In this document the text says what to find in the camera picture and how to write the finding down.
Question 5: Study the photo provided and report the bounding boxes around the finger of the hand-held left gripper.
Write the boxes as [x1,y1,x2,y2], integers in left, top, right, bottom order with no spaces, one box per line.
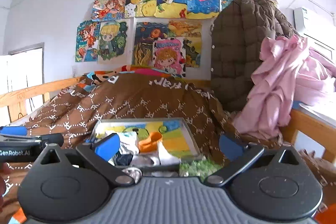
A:
[0,126,28,137]
[0,133,65,148]

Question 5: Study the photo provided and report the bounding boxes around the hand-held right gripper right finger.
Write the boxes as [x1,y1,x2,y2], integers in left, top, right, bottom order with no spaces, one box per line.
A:
[203,133,306,186]

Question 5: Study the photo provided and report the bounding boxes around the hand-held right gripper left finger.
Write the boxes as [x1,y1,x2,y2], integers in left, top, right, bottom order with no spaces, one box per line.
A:
[34,133,137,186]

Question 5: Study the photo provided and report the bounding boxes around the striped towel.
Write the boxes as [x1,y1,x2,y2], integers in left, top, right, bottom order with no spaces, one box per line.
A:
[105,130,139,156]

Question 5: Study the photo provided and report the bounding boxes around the grey shallow box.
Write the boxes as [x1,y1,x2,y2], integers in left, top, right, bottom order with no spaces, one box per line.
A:
[89,117,204,170]

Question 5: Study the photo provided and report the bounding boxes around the white padded packet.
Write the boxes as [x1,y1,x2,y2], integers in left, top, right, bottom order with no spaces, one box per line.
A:
[130,155,161,166]

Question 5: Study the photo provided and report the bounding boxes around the orange sock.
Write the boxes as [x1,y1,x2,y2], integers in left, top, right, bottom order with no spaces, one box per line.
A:
[138,132,163,153]

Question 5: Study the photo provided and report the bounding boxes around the white glove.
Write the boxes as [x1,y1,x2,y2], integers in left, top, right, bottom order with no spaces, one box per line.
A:
[157,141,181,165]

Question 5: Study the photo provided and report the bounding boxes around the person's left hand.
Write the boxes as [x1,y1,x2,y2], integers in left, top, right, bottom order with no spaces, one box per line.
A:
[0,162,9,210]

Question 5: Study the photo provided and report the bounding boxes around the dark blue sock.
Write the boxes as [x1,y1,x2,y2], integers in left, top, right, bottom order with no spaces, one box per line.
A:
[114,153,134,166]

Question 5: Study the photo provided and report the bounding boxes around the bag of green beads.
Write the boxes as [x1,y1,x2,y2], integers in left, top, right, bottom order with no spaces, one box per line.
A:
[179,158,223,177]

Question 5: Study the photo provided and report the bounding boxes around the wooden bed guardrail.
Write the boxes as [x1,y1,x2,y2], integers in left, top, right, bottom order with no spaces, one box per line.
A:
[0,76,84,125]

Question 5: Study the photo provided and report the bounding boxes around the brown printed blanket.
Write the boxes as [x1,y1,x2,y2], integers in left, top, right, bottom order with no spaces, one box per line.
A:
[0,65,336,224]

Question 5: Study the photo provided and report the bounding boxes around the pink satin cloth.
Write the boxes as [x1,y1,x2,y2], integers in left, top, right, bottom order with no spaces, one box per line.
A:
[232,35,309,140]

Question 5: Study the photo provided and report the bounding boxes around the brown quilted jacket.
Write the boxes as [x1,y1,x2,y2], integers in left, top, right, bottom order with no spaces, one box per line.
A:
[210,0,296,111]

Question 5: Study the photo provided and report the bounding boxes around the pink quilt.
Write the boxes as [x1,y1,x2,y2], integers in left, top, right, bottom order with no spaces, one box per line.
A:
[295,46,336,107]

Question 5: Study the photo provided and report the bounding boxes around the white air conditioner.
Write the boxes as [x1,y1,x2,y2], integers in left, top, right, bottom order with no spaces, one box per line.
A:
[293,6,336,38]

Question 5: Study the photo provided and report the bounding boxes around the white window frame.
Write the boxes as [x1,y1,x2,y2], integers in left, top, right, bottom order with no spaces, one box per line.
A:
[0,42,45,125]

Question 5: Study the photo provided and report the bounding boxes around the wooden bed rail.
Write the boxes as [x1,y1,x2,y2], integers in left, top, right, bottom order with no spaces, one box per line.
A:
[282,108,336,164]

